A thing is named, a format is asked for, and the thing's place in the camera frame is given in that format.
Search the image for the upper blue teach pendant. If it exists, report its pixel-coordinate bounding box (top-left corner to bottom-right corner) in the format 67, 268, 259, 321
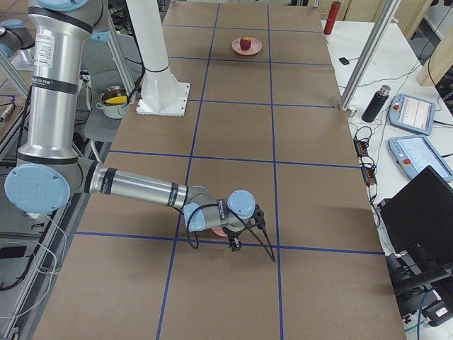
388, 93, 436, 135

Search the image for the pink bowl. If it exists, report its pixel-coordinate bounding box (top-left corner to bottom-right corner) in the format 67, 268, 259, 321
212, 227, 227, 237

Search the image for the pink plate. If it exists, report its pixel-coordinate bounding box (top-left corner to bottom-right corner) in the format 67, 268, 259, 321
231, 37, 262, 56

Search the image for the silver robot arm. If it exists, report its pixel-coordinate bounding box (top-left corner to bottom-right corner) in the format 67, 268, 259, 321
4, 1, 259, 251

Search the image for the black laptop computer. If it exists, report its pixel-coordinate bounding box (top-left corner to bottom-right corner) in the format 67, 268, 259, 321
377, 164, 453, 268

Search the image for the red apple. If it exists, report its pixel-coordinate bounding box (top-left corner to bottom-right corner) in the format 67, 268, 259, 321
239, 37, 252, 51

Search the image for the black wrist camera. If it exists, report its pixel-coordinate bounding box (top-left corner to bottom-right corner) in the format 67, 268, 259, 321
249, 204, 266, 231

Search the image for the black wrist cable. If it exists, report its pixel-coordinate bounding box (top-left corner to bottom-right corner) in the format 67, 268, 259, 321
185, 203, 277, 264

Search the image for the black water bottle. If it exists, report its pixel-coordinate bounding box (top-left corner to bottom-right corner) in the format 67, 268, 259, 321
361, 85, 391, 123

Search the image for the red bottle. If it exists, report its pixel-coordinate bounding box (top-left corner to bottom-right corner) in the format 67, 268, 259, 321
323, 1, 341, 35

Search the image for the black orange usb hub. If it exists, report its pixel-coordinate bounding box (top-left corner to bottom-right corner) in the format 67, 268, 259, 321
354, 139, 377, 187

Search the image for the green pot with lid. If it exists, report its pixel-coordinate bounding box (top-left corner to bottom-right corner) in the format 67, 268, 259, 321
96, 86, 128, 120

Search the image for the blue teach pendant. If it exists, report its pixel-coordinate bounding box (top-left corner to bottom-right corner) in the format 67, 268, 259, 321
388, 135, 452, 182
388, 93, 436, 135

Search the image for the lower blue teach pendant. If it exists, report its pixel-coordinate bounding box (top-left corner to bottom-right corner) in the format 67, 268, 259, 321
388, 135, 452, 182

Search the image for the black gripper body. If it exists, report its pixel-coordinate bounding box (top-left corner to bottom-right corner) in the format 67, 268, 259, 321
224, 227, 243, 245

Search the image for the aluminium frame post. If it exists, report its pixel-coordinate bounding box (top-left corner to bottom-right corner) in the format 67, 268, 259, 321
338, 0, 401, 111

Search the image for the small black box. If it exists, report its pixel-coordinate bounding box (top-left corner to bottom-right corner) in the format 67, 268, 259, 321
339, 57, 350, 65

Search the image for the white camera mast base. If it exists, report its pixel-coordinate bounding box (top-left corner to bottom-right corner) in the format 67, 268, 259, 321
127, 0, 190, 117

